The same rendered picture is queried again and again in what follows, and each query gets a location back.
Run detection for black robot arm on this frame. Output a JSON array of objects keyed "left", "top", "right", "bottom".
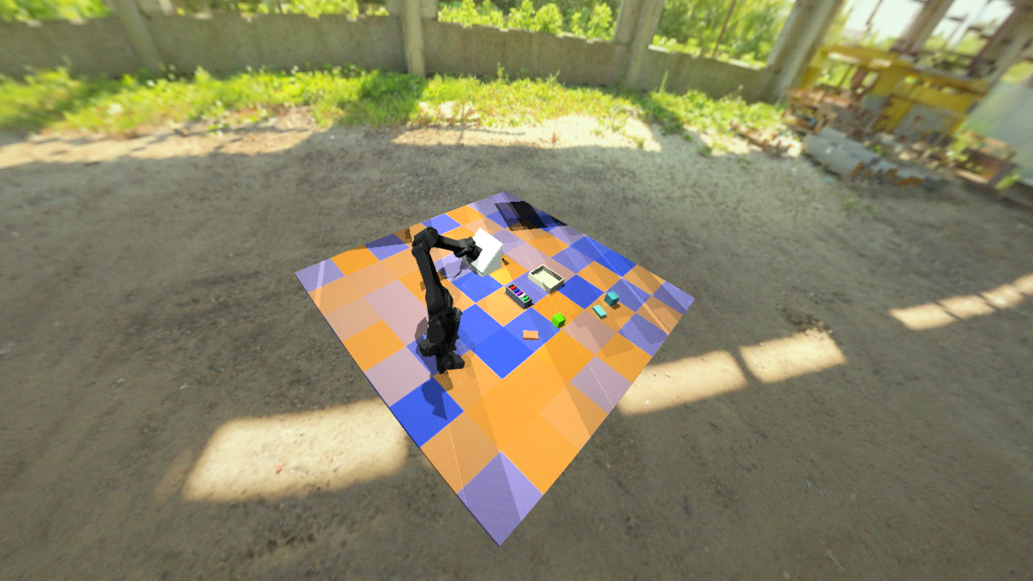
[{"left": 411, "top": 226, "right": 483, "bottom": 357}]

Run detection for cream shallow tray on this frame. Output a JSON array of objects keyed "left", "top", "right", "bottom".
[{"left": 528, "top": 265, "right": 565, "bottom": 294}]

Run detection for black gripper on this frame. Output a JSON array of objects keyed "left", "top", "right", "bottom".
[{"left": 435, "top": 333, "right": 466, "bottom": 374}]

